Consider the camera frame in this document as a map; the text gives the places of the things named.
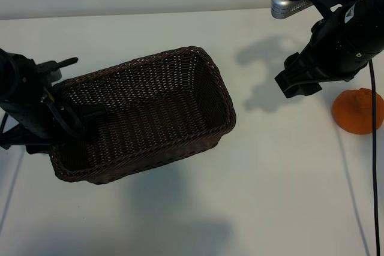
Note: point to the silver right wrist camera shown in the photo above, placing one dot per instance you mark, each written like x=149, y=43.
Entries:
x=282, y=5

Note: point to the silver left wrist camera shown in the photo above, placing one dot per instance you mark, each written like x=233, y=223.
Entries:
x=55, y=74

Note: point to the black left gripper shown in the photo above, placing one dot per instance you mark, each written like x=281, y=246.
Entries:
x=27, y=118

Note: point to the dark brown wicker basket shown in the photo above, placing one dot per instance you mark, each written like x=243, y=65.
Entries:
x=150, y=112

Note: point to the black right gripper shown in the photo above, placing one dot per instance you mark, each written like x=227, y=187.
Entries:
x=330, y=55

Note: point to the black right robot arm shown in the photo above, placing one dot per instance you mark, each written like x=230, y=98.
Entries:
x=369, y=19

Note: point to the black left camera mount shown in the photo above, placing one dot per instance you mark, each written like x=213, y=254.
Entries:
x=60, y=63

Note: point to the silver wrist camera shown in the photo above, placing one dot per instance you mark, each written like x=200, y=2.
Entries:
x=282, y=5
x=55, y=74

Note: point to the orange fruit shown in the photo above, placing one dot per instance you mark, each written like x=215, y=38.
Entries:
x=354, y=112

